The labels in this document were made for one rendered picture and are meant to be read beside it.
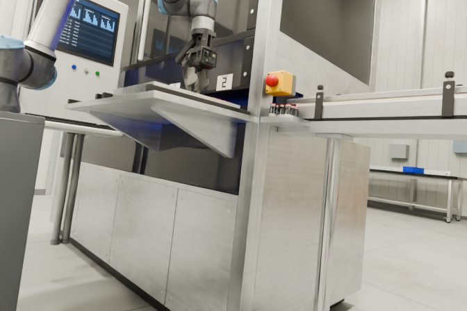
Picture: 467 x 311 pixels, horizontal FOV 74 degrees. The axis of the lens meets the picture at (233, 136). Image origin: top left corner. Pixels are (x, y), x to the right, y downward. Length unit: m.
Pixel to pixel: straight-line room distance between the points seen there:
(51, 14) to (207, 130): 0.65
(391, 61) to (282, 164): 7.94
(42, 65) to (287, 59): 0.85
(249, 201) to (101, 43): 1.23
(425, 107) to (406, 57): 7.95
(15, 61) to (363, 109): 1.04
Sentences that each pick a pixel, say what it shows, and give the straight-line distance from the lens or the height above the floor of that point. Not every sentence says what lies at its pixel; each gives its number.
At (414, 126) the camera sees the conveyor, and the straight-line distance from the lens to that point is 0.95.
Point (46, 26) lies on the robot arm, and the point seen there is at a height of 1.10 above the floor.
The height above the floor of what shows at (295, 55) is 1.15.
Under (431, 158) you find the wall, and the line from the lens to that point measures 8.20.
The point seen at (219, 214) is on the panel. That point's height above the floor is 0.52.
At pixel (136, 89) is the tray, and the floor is 0.90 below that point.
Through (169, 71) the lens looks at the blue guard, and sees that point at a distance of 1.56.
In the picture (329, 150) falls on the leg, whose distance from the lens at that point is 1.07.
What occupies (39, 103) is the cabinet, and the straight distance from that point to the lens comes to 1.75.
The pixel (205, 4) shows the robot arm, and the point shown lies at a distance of 1.10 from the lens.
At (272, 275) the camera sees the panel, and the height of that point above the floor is 0.32.
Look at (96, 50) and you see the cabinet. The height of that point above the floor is 1.23.
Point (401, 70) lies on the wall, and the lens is 8.83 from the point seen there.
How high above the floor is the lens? 0.72
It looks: 4 degrees up
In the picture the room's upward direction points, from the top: 6 degrees clockwise
